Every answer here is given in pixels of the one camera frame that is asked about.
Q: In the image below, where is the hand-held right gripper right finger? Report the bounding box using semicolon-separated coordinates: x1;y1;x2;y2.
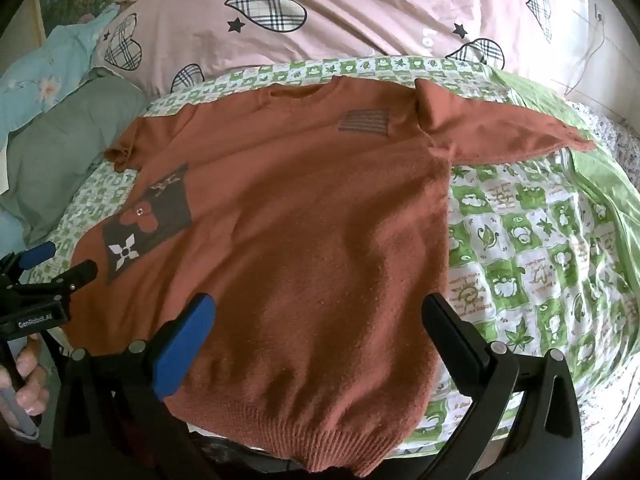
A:
421;292;584;480

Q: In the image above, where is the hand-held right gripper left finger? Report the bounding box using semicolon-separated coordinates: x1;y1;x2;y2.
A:
52;292;218;480

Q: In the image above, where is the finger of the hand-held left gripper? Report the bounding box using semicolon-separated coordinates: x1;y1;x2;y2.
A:
12;260;99;298
0;241;57;283

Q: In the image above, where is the orange knit sweater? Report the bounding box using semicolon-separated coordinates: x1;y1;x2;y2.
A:
62;76;597;478

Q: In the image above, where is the person's left hand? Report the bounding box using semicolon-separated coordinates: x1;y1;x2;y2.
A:
0;342;52;436

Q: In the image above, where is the grey-green pillow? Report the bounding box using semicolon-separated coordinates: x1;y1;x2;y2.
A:
0;77;151;246

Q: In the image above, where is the green checkered bed sheet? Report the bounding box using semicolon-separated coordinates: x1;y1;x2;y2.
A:
27;55;628;456

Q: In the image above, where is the light blue floral cloth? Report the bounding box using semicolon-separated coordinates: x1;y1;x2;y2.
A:
0;5;121;161

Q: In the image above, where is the plain green cloth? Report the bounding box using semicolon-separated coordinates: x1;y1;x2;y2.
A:
492;67;637;243

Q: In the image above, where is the beige headboard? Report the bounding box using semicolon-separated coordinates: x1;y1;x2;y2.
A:
22;0;48;56

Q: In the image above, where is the white floral bedsheet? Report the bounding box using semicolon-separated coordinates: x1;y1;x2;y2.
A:
562;100;640;461

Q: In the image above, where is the pink quilt with plaid hearts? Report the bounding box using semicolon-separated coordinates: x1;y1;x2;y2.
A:
92;0;608;101

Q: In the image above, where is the white cable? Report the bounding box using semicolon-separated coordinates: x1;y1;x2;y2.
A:
564;12;608;100

